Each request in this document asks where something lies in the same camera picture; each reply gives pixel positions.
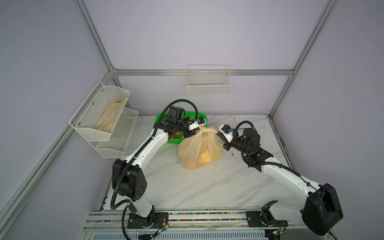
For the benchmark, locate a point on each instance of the aluminium mounting rail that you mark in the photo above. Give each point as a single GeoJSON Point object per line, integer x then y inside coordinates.
{"type": "Point", "coordinates": [198, 220]}

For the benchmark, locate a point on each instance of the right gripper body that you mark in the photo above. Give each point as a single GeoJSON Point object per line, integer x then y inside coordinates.
{"type": "Point", "coordinates": [234, 143]}

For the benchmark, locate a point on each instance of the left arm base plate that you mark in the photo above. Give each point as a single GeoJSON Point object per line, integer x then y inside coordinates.
{"type": "Point", "coordinates": [155, 220]}

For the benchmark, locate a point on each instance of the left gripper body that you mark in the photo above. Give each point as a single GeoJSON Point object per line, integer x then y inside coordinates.
{"type": "Point", "coordinates": [187, 133]}

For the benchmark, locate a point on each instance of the green plastic basket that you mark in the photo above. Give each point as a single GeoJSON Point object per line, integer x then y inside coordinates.
{"type": "Point", "coordinates": [174, 122]}

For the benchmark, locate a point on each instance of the beige cloth in shelf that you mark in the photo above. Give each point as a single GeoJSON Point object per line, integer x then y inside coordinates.
{"type": "Point", "coordinates": [110, 115]}

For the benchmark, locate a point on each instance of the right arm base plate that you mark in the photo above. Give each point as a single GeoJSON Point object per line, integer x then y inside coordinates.
{"type": "Point", "coordinates": [260, 219]}

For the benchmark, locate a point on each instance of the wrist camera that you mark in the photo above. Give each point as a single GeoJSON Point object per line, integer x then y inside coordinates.
{"type": "Point", "coordinates": [226, 133]}
{"type": "Point", "coordinates": [199, 122]}

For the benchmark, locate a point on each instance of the upper white mesh shelf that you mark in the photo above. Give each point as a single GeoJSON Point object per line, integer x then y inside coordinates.
{"type": "Point", "coordinates": [97, 118]}

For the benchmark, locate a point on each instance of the white mesh shelf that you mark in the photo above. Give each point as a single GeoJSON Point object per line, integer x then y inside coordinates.
{"type": "Point", "coordinates": [119, 140]}
{"type": "Point", "coordinates": [97, 118]}

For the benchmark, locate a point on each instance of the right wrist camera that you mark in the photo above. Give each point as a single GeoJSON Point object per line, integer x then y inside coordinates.
{"type": "Point", "coordinates": [226, 133]}

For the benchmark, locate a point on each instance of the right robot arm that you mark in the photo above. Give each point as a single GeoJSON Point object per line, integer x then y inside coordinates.
{"type": "Point", "coordinates": [320, 209]}

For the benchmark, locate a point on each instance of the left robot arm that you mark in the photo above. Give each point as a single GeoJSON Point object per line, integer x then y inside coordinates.
{"type": "Point", "coordinates": [128, 179]}

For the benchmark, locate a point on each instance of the white wire wall basket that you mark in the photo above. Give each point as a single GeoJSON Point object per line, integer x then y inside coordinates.
{"type": "Point", "coordinates": [208, 81]}

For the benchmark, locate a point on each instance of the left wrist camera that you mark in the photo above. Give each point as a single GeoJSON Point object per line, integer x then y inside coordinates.
{"type": "Point", "coordinates": [199, 122]}

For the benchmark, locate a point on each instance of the banana print plastic bag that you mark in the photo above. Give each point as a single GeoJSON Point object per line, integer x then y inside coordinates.
{"type": "Point", "coordinates": [201, 149]}

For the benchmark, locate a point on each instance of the lower white mesh shelf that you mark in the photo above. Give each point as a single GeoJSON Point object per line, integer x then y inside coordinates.
{"type": "Point", "coordinates": [119, 140]}

